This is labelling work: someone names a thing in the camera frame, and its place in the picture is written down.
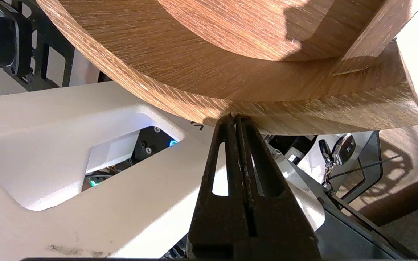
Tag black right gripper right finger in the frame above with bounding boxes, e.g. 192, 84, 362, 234
235, 115, 322, 261

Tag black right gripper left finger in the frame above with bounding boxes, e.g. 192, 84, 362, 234
188, 114, 253, 261

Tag round wooden table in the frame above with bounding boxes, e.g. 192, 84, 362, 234
36, 0, 418, 135

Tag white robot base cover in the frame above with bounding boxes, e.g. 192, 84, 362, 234
0, 80, 325, 261

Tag small black key fob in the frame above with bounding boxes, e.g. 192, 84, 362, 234
318, 139, 332, 163

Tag silver black key fob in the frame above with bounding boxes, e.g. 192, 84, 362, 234
332, 133, 357, 167

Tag dark brown bed plinth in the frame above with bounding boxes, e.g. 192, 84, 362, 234
358, 170, 418, 227

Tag metal key chain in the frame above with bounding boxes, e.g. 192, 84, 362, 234
323, 161, 335, 192

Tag thin black wire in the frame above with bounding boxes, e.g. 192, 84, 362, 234
329, 155, 402, 182

